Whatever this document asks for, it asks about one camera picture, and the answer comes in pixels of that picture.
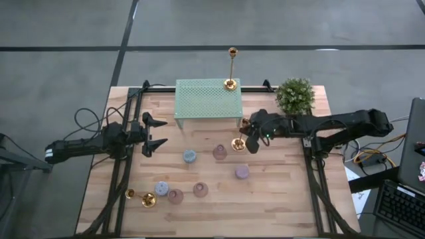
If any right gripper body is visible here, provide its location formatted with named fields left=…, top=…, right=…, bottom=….
left=244, top=108, right=293, bottom=155

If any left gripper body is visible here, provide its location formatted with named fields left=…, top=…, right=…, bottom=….
left=126, top=121, right=150, bottom=147

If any short gold candlestick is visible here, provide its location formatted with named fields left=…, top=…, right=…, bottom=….
left=230, top=118, right=252, bottom=153
left=125, top=188, right=158, bottom=209

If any pink glass candle holder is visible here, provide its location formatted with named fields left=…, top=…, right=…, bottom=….
left=167, top=188, right=185, bottom=205
left=212, top=143, right=228, bottom=161
left=193, top=181, right=210, bottom=199

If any purple round candle holder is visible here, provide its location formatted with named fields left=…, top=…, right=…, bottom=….
left=234, top=165, right=250, bottom=181

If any blue-grey round candle holder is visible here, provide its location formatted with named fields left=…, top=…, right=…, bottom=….
left=183, top=149, right=197, bottom=164

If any pale speckled round candle holder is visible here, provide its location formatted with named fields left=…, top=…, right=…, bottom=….
left=154, top=181, right=170, bottom=197

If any green potted plant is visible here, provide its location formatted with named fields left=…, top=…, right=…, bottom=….
left=274, top=77, right=316, bottom=116

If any tall gold candlestick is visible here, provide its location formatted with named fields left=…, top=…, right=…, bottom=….
left=223, top=46, right=238, bottom=92

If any green perforated metal shelf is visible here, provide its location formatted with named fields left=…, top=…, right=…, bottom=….
left=174, top=78, right=244, bottom=129

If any black power adapter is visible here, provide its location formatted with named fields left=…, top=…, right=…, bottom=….
left=360, top=155, right=388, bottom=169

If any white paper sheet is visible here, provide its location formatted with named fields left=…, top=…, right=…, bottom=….
left=343, top=165, right=372, bottom=210

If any grey metal stand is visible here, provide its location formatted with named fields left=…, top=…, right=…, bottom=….
left=0, top=132, right=54, bottom=239

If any grey laptop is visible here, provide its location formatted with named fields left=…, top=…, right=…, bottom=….
left=397, top=97, right=425, bottom=195

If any black keyboard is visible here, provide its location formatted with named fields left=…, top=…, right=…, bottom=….
left=372, top=179, right=425, bottom=238

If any black aluminium table frame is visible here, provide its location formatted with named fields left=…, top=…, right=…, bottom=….
left=74, top=79, right=361, bottom=239

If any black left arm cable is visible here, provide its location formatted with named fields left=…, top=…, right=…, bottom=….
left=62, top=82, right=167, bottom=142

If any yellow cable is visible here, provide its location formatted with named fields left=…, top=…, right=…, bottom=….
left=352, top=132, right=408, bottom=169

